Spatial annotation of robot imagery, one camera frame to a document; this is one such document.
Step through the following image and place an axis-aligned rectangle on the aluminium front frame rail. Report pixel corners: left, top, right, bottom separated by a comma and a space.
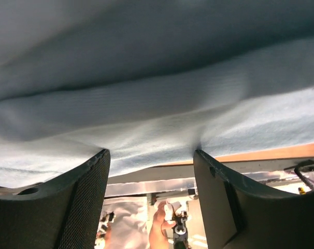
105, 158, 314, 198

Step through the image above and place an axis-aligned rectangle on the black teleoperation handle device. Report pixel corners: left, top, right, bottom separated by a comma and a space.
172, 211, 191, 249

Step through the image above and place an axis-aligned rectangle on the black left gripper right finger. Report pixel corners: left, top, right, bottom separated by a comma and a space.
193, 150, 314, 248

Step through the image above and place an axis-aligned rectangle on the teal blue t-shirt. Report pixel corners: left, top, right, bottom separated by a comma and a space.
0, 1, 314, 188

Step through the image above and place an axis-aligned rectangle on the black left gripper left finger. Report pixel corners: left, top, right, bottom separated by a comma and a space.
0, 149, 110, 248

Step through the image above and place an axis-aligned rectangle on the operator bare hand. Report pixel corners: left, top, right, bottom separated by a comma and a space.
149, 201, 175, 249

